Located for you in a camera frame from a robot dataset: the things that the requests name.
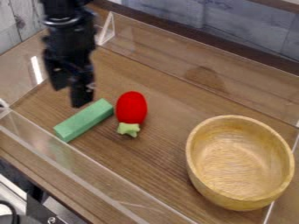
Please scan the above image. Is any black cable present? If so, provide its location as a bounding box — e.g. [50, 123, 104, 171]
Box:
[0, 199, 19, 224]

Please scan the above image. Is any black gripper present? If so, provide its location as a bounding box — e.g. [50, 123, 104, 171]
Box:
[41, 11, 96, 108]

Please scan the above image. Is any green rectangular block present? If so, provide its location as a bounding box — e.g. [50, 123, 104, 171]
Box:
[53, 98, 113, 143]

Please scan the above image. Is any red plush strawberry toy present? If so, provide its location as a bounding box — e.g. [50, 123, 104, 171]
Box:
[116, 91, 146, 137]

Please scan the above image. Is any black metal table bracket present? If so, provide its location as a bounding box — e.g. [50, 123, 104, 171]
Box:
[25, 195, 64, 224]

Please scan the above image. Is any light wooden bowl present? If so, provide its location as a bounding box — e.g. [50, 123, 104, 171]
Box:
[185, 115, 294, 211]

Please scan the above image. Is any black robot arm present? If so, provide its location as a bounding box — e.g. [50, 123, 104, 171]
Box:
[41, 0, 96, 108]

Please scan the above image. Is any clear acrylic enclosure wall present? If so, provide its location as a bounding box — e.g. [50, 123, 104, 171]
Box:
[0, 13, 299, 224]

